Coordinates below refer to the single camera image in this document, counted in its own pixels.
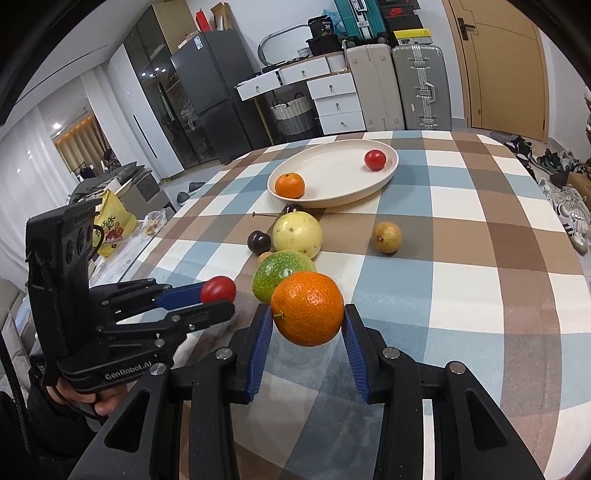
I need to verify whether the pile of dark shoes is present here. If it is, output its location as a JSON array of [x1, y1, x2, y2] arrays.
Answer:
[[503, 135, 539, 181]]

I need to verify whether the silver suitcase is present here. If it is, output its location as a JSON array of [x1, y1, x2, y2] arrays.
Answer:
[[392, 44, 453, 131]]

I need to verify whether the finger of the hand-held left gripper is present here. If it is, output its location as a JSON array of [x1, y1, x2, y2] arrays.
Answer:
[[95, 300, 236, 352], [90, 278, 213, 319]]

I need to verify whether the wooden door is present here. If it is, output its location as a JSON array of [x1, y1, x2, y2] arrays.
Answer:
[[441, 0, 550, 144]]

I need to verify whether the chrome tube frame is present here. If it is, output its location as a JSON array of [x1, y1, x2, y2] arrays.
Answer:
[[259, 25, 319, 65]]

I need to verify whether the orange mandarin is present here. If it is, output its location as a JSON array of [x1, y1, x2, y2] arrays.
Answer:
[[270, 271, 345, 348], [275, 172, 306, 199]]

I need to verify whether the green citrus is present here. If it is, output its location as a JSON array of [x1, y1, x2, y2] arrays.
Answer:
[[252, 250, 318, 305]]

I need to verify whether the beige suitcase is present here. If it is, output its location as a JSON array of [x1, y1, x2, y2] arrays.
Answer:
[[345, 44, 406, 132]]

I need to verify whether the dark cherry with stem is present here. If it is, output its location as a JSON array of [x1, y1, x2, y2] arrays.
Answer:
[[252, 203, 304, 219]]

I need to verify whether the black paper bag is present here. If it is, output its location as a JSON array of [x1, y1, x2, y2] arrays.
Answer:
[[307, 16, 342, 38]]

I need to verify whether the white drawer dresser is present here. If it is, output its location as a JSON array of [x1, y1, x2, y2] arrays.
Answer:
[[236, 52, 368, 137]]

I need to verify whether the row of sneakers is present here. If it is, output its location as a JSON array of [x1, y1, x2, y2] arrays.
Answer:
[[536, 150, 591, 257]]

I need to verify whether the woven laundry basket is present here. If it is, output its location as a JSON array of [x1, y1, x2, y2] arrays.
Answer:
[[270, 93, 316, 138]]

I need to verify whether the glass door cabinet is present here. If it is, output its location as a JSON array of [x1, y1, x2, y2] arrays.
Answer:
[[108, 4, 204, 178]]

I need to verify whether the cream oval plate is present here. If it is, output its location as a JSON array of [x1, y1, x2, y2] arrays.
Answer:
[[267, 139, 399, 209]]

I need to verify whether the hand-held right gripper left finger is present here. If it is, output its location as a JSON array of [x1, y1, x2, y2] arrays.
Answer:
[[67, 302, 275, 480]]

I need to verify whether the dark grey refrigerator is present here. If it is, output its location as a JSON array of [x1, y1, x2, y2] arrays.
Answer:
[[171, 31, 273, 164]]

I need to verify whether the teal suitcase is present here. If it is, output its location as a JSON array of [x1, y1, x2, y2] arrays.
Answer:
[[333, 0, 385, 44]]

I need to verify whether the grey cushioned furniture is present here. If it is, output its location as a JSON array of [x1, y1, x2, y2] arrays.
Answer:
[[67, 161, 162, 206]]

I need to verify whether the clear bag of snacks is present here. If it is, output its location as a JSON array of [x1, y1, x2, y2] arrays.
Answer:
[[141, 209, 175, 236]]

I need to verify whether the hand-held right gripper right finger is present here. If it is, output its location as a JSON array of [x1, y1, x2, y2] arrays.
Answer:
[[342, 303, 548, 480]]

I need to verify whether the green-yellow citrus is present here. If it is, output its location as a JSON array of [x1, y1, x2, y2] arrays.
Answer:
[[271, 211, 323, 260]]

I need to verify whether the person's left hand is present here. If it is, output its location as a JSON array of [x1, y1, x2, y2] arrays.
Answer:
[[46, 381, 130, 418]]

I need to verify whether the plain black shoebox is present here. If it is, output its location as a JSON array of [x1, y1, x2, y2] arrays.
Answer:
[[388, 17, 428, 33]]

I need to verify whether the black storage box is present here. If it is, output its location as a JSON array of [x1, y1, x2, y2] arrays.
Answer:
[[305, 36, 342, 57]]

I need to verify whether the yellow plastic bag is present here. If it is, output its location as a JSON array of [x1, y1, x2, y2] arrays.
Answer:
[[90, 189, 138, 258]]

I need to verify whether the yellow and black box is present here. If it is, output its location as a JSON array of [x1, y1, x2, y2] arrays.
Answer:
[[393, 28, 435, 47]]

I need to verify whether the open cardboard box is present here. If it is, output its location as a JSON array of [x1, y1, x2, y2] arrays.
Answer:
[[210, 2, 232, 32]]

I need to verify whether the dark plum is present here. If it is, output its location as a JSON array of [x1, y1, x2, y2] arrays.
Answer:
[[247, 231, 272, 255]]

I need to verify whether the black shoebox red logo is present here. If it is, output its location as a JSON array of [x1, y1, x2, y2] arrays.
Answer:
[[381, 4, 423, 20]]

